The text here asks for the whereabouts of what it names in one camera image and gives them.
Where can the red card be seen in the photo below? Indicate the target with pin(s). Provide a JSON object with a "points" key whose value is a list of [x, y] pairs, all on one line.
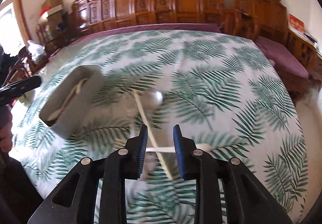
{"points": [[296, 24]]}

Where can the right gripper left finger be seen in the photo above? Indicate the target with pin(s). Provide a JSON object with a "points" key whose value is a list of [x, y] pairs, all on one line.
{"points": [[73, 200]]}

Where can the carved wooden sofa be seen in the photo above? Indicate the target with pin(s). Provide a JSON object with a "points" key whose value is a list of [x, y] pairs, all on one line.
{"points": [[92, 16]]}

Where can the cardboard boxes stack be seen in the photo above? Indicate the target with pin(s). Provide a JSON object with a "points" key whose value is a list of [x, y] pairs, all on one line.
{"points": [[51, 12]]}

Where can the grey rectangular tray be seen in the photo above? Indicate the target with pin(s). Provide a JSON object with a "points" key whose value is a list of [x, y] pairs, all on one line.
{"points": [[71, 119]]}

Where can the left hand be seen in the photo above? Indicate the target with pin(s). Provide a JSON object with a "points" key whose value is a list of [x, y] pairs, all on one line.
{"points": [[6, 126]]}

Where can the purple sofa cushion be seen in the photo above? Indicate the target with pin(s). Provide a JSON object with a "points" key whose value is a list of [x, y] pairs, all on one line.
{"points": [[141, 31]]}

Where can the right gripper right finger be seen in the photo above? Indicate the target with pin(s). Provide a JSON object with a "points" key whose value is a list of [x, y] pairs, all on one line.
{"points": [[246, 198]]}

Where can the purple armchair cushion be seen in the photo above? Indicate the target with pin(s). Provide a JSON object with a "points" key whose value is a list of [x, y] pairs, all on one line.
{"points": [[281, 56]]}

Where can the leaf pattern tablecloth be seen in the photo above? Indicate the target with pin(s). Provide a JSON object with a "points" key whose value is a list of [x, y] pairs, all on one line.
{"points": [[220, 90]]}

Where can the white plastic bag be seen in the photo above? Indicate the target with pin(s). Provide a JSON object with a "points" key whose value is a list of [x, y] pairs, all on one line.
{"points": [[37, 51]]}

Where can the carved wooden armchair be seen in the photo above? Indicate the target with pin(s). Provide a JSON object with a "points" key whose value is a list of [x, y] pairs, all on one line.
{"points": [[269, 19]]}

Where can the bamboo chopstick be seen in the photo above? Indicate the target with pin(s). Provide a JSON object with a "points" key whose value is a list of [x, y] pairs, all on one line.
{"points": [[165, 154]]}

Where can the metal spoon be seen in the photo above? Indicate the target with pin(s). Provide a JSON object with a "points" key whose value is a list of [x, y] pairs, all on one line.
{"points": [[151, 99]]}

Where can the wooden chair at left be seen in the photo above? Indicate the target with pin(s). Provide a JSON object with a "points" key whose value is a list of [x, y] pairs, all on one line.
{"points": [[20, 66]]}

